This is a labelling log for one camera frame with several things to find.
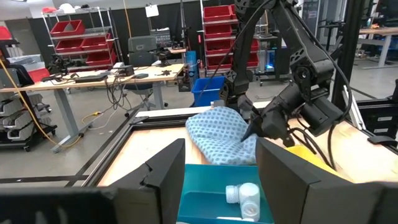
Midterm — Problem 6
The white paper sign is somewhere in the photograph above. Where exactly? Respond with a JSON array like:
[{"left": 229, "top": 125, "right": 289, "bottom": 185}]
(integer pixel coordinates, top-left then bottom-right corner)
[{"left": 145, "top": 4, "right": 159, "bottom": 18}]

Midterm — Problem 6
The blue dotted cloth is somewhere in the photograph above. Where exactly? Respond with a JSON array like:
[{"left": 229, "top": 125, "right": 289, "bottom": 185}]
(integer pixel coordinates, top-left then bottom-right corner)
[{"left": 185, "top": 106, "right": 259, "bottom": 166}]

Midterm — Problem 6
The yellow slotted plastic basket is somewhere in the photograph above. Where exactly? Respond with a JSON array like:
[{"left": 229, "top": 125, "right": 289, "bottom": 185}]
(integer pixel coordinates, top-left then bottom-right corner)
[{"left": 284, "top": 145, "right": 343, "bottom": 178}]

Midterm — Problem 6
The black laptop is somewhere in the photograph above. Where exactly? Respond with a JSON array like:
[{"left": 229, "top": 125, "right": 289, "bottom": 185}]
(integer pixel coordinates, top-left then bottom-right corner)
[{"left": 74, "top": 73, "right": 109, "bottom": 84}]

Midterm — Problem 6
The light wood desk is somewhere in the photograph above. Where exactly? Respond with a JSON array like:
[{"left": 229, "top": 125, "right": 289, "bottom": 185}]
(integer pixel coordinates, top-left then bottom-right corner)
[{"left": 0, "top": 63, "right": 185, "bottom": 153}]

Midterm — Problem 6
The rolling cart with small bins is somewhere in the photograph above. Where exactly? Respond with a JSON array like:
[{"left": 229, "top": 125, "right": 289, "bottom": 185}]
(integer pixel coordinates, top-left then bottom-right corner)
[{"left": 0, "top": 26, "right": 58, "bottom": 152}]

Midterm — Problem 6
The wood desk with grey legs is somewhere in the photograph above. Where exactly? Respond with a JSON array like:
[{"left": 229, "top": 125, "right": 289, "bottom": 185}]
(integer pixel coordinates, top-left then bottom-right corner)
[{"left": 357, "top": 26, "right": 398, "bottom": 70}]

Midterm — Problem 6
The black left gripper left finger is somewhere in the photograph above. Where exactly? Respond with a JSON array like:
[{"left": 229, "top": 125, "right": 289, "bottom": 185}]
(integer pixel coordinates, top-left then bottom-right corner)
[{"left": 0, "top": 138, "right": 187, "bottom": 224}]

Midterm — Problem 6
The teal plastic bin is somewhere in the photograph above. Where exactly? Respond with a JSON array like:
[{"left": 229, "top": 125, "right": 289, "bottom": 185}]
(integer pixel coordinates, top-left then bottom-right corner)
[{"left": 177, "top": 164, "right": 274, "bottom": 224}]

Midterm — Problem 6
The yellow cable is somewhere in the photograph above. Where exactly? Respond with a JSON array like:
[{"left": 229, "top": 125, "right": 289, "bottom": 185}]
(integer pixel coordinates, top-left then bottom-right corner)
[{"left": 0, "top": 58, "right": 103, "bottom": 147}]

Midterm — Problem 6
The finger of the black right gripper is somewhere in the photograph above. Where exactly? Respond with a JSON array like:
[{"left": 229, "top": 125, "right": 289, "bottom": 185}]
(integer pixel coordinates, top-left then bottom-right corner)
[{"left": 241, "top": 116, "right": 264, "bottom": 142}]

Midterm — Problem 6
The white plastic bottle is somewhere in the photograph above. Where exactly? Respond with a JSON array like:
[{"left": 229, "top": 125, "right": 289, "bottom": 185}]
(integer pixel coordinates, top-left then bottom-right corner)
[{"left": 225, "top": 182, "right": 261, "bottom": 205}]

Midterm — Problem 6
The blue plastic tote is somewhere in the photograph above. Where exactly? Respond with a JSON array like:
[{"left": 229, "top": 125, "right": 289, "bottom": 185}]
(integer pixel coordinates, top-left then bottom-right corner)
[{"left": 192, "top": 76, "right": 226, "bottom": 108}]

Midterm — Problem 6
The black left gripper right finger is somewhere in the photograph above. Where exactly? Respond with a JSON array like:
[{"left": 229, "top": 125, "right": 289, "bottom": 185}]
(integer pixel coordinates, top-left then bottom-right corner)
[{"left": 255, "top": 138, "right": 398, "bottom": 224}]

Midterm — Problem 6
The grey office chair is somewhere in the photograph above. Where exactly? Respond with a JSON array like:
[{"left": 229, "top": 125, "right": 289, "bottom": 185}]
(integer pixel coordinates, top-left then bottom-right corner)
[{"left": 126, "top": 35, "right": 169, "bottom": 110}]

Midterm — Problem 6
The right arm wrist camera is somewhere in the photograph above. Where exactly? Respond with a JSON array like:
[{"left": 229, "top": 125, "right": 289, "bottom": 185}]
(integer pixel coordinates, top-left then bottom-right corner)
[{"left": 300, "top": 95, "right": 343, "bottom": 138}]

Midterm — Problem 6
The black aluminium table frame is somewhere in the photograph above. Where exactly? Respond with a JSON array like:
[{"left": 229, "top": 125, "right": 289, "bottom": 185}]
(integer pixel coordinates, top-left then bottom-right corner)
[{"left": 65, "top": 0, "right": 398, "bottom": 187}]

